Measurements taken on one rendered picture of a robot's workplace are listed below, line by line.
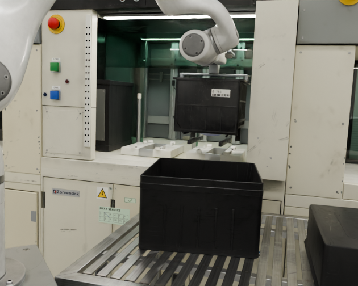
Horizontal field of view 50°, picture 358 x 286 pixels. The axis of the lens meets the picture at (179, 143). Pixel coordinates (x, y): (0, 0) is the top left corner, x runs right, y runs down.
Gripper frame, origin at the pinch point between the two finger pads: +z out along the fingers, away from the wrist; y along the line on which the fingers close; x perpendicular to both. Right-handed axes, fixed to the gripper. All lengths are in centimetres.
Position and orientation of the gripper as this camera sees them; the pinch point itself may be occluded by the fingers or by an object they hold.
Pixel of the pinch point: (215, 58)
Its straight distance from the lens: 136.9
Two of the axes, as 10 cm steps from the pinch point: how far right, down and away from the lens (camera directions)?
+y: 9.6, 0.7, -2.6
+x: 0.5, -9.9, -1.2
